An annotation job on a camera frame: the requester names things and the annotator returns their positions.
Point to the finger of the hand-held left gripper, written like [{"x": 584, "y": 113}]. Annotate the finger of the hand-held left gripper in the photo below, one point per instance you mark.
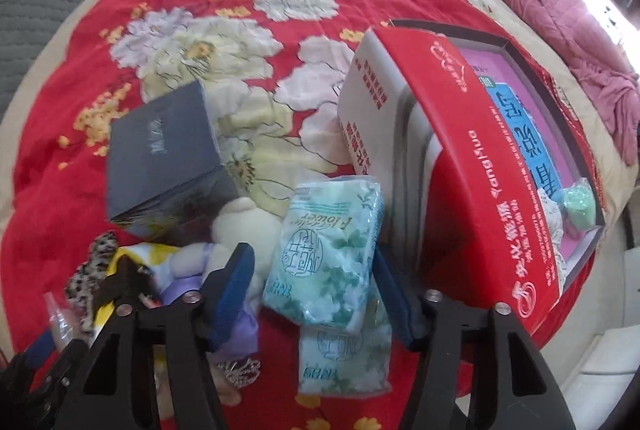
[{"x": 39, "y": 347}]

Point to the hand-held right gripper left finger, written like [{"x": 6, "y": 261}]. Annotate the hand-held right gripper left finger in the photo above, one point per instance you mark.
[{"x": 234, "y": 292}]

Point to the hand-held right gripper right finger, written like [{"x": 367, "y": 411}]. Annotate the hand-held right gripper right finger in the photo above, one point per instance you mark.
[{"x": 395, "y": 302}]

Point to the green floral tissue packet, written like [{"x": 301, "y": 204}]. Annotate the green floral tissue packet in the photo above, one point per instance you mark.
[
  {"x": 325, "y": 260},
  {"x": 345, "y": 357}
]

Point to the leopard print scrunchie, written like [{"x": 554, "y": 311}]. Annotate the leopard print scrunchie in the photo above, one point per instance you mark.
[{"x": 100, "y": 250}]

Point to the clear plastic wrapper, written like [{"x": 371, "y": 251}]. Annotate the clear plastic wrapper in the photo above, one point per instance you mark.
[{"x": 60, "y": 320}]

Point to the white plush toy purple dress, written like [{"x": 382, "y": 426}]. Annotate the white plush toy purple dress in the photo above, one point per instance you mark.
[{"x": 245, "y": 225}]

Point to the yellow snack packet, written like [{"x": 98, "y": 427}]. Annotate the yellow snack packet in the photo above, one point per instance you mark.
[{"x": 150, "y": 255}]

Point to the red and white cardboard box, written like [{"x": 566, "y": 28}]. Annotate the red and white cardboard box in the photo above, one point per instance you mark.
[{"x": 475, "y": 190}]

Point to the dark blue square box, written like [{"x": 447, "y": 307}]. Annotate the dark blue square box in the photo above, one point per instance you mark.
[{"x": 165, "y": 150}]

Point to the white floral printed cloth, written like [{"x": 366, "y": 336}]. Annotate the white floral printed cloth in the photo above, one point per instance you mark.
[{"x": 552, "y": 220}]

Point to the light green fluffy puff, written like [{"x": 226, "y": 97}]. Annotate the light green fluffy puff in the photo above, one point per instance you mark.
[{"x": 582, "y": 210}]

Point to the blue label packet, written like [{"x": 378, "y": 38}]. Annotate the blue label packet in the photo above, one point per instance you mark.
[{"x": 525, "y": 135}]

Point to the red floral blanket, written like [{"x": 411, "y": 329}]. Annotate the red floral blanket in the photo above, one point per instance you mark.
[{"x": 165, "y": 10}]

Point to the pink quilt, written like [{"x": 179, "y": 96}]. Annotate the pink quilt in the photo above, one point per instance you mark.
[{"x": 560, "y": 0}]

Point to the grey quilted pillow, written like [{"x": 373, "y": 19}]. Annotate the grey quilted pillow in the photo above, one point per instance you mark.
[{"x": 45, "y": 0}]

